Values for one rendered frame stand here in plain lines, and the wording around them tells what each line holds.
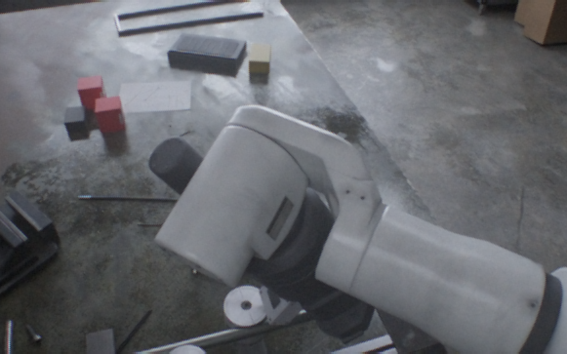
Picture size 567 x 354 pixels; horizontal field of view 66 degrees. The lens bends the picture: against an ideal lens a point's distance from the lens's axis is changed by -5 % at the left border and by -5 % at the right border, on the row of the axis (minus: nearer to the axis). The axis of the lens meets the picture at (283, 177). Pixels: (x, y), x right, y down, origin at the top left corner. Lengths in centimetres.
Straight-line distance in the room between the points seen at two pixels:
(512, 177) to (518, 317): 209
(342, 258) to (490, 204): 191
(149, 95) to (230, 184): 70
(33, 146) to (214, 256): 67
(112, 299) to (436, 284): 47
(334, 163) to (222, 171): 7
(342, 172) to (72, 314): 46
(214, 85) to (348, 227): 75
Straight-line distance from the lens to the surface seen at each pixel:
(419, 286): 28
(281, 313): 48
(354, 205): 29
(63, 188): 82
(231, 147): 31
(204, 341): 51
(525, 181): 238
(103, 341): 58
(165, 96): 98
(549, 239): 217
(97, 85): 95
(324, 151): 30
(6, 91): 111
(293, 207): 34
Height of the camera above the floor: 143
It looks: 45 degrees down
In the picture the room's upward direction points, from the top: 4 degrees clockwise
